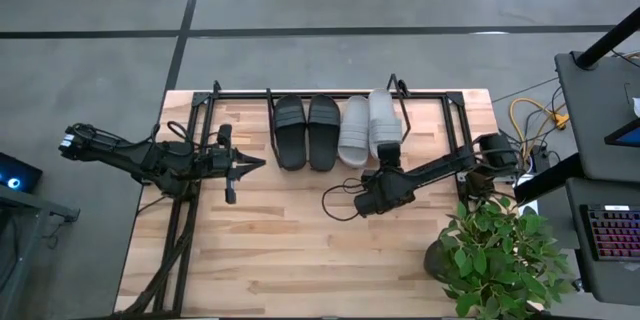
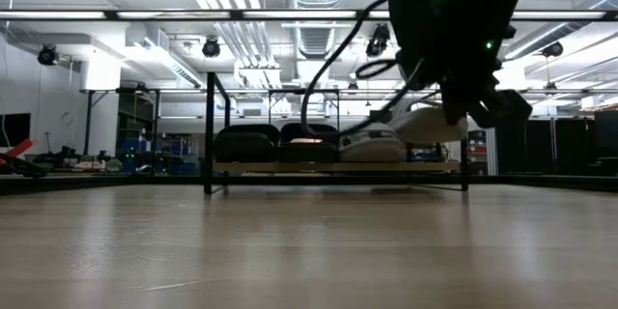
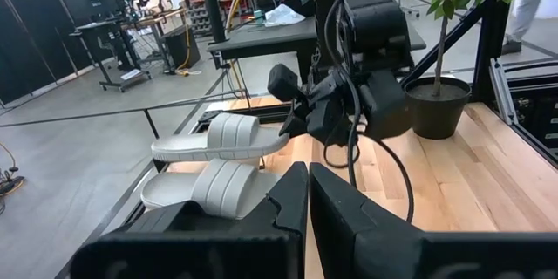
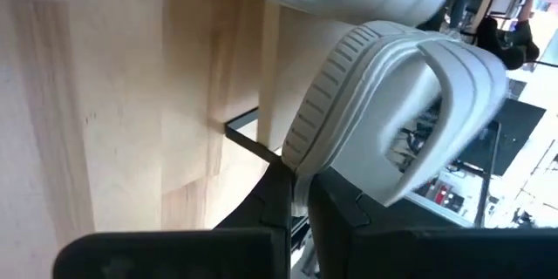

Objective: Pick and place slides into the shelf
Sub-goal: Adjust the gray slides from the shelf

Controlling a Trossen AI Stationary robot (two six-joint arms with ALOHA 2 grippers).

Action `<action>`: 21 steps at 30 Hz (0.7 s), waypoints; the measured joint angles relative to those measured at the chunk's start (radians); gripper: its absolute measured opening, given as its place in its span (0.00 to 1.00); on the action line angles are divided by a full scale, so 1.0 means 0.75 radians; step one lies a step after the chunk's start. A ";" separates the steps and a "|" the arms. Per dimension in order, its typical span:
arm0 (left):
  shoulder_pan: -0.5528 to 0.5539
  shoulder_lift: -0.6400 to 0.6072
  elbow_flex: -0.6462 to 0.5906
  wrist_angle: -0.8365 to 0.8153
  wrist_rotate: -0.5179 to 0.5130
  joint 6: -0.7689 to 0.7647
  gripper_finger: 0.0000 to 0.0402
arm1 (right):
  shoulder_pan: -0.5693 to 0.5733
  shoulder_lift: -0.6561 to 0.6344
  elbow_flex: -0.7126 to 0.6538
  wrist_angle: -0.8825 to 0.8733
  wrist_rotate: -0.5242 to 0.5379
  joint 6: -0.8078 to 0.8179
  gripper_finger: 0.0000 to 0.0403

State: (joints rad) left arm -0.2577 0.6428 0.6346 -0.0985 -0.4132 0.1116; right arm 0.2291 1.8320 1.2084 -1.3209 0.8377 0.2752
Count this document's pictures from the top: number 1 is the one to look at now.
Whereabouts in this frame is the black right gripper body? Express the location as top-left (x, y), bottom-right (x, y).
top-left (372, 159), bottom-right (405, 189)

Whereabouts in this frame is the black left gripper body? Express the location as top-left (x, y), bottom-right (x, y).
top-left (192, 122), bottom-right (240, 207)

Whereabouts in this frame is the pale grey foam slide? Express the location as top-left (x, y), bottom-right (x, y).
top-left (337, 94), bottom-right (372, 170)
top-left (367, 87), bottom-right (404, 161)

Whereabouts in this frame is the wooden shelf with black frame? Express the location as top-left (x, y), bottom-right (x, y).
top-left (266, 72), bottom-right (413, 174)

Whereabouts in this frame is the black rubber slide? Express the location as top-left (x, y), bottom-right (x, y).
top-left (272, 93), bottom-right (308, 172)
top-left (306, 93), bottom-right (342, 173)

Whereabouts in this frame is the potted green plant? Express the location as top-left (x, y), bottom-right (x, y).
top-left (423, 194), bottom-right (575, 320)

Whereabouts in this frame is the grey side table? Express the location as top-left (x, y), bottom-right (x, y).
top-left (0, 183), bottom-right (82, 320)

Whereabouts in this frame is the black device with blue light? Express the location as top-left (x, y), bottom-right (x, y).
top-left (0, 151), bottom-right (44, 195)

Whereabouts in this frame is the black work table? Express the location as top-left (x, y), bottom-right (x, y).
top-left (553, 49), bottom-right (640, 184)

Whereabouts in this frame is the blue-lit monitor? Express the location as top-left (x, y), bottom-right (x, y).
top-left (603, 118), bottom-right (640, 149)

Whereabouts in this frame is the backlit black keyboard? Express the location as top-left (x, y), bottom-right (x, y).
top-left (579, 203), bottom-right (640, 262)

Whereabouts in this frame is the grey desk with keyboard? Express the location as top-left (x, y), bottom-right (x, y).
top-left (564, 177), bottom-right (640, 307)

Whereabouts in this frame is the black monitor pole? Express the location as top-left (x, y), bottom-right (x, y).
top-left (573, 5), bottom-right (640, 70)

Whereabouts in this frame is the black metal rig frame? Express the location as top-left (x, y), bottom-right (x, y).
top-left (113, 78), bottom-right (472, 319)

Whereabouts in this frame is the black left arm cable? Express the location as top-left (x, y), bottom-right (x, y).
top-left (165, 119), bottom-right (202, 149)

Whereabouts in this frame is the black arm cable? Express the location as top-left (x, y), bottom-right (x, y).
top-left (165, 119), bottom-right (202, 149)
top-left (320, 176), bottom-right (375, 223)

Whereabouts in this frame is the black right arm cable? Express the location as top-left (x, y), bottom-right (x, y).
top-left (320, 176), bottom-right (375, 223)

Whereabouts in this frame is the yellow cable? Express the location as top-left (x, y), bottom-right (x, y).
top-left (508, 96), bottom-right (571, 159)

